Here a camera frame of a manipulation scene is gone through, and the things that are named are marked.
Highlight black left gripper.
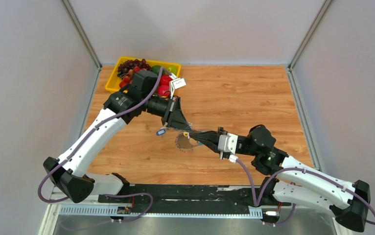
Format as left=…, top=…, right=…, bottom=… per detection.
left=141, top=94, right=191, bottom=133

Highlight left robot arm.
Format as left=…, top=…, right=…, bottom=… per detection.
left=38, top=67, right=191, bottom=203

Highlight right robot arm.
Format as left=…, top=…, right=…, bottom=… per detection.
left=188, top=125, right=375, bottom=233

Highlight key with blue tag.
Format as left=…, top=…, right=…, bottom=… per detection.
left=156, top=128, right=166, bottom=137

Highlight red apple lower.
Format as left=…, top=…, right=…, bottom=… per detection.
left=157, top=85, right=171, bottom=97

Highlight red apple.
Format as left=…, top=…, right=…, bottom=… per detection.
left=159, top=74, right=173, bottom=86
left=157, top=85, right=171, bottom=97

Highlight red apple upper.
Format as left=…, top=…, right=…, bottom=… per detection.
left=159, top=74, right=173, bottom=86

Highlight dark green lime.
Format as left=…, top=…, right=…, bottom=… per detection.
left=150, top=65, right=161, bottom=74

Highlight small red peaches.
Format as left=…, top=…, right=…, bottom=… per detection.
left=118, top=66, right=143, bottom=88

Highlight yellow plastic tray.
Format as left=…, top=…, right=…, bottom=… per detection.
left=105, top=57, right=181, bottom=93

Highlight dark grape bunch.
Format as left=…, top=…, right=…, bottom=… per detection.
left=117, top=59, right=151, bottom=77

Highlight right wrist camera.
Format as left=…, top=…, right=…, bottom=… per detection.
left=218, top=133, right=238, bottom=159

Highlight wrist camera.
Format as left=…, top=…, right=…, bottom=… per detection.
left=169, top=73, right=187, bottom=98
left=218, top=133, right=238, bottom=159

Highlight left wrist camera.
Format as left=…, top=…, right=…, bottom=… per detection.
left=169, top=73, right=187, bottom=98

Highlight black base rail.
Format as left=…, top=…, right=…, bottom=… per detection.
left=95, top=184, right=253, bottom=216

